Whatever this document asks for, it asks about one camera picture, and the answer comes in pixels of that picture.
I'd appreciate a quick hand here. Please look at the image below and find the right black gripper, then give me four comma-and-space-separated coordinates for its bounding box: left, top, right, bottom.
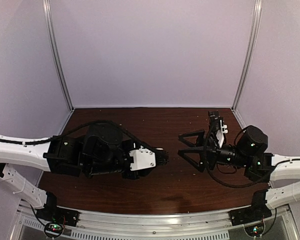
177, 129, 251, 174

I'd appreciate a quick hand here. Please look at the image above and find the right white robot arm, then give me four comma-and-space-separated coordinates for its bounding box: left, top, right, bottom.
178, 125, 300, 221

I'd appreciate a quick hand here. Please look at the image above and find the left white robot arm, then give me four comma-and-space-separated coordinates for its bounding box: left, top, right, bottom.
0, 120, 165, 222

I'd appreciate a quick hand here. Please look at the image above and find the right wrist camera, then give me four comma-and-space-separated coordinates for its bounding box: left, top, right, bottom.
208, 110, 228, 149

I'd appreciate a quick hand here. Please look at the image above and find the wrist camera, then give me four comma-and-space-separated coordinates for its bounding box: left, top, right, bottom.
208, 110, 228, 149
129, 146, 168, 171

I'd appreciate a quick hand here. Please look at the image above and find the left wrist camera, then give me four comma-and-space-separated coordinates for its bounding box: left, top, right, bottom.
129, 146, 168, 171

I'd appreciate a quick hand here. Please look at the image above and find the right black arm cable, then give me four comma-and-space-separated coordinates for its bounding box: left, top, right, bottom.
204, 129, 300, 188

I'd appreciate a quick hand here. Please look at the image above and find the front aluminium rail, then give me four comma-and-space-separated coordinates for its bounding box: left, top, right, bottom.
11, 203, 300, 240

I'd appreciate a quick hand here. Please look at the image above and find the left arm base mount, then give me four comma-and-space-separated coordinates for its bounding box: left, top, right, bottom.
36, 192, 79, 227

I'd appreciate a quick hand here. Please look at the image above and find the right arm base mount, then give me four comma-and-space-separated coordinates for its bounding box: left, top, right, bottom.
228, 189, 272, 226

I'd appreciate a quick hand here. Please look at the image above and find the left aluminium frame post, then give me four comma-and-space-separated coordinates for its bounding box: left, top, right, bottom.
42, 0, 74, 112

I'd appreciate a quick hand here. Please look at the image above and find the aluminium frame post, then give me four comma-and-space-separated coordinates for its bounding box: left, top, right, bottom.
231, 0, 263, 112
42, 0, 74, 112

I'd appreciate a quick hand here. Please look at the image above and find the right aluminium frame post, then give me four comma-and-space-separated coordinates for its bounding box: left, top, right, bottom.
231, 0, 263, 112

